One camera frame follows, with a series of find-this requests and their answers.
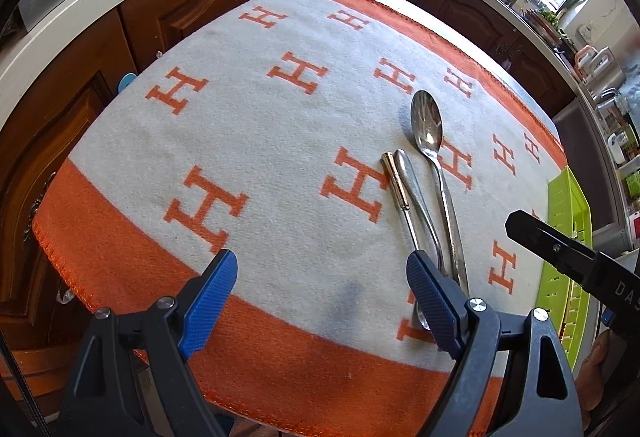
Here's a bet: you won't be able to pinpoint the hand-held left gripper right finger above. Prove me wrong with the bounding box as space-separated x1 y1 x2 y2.
406 251 583 437

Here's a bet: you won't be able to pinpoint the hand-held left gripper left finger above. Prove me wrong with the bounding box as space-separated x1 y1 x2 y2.
60 249 238 437

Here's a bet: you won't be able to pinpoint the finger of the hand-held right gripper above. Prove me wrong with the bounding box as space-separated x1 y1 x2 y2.
506 210 598 288

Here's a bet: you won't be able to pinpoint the green plastic utensil tray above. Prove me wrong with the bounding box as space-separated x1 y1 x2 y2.
535 165 596 370

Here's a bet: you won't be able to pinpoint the small steel spoon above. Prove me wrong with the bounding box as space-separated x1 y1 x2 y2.
394 148 446 332

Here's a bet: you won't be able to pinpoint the large steel spoon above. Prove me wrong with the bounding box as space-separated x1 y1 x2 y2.
410 90 470 295

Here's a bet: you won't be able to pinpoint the person's right hand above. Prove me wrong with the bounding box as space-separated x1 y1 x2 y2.
580 331 618 413

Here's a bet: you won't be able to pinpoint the dark built-in appliance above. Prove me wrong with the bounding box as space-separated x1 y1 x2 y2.
552 99 616 228

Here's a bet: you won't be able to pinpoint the glass pot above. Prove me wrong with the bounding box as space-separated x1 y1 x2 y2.
597 89 628 128

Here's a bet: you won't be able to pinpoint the steel electric kettle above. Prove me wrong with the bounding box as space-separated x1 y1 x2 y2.
590 48 627 88

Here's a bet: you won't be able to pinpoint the white and orange kettle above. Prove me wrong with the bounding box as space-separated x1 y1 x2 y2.
574 46 598 78

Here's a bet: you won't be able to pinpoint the orange and white printed blanket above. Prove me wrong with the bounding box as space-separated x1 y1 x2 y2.
31 0 571 437

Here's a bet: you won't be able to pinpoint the red plate with vegetables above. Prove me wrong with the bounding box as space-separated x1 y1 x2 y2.
525 9 563 40

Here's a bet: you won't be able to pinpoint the brown wooden kitchen cabinets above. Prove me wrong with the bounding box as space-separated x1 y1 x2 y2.
0 0 576 398

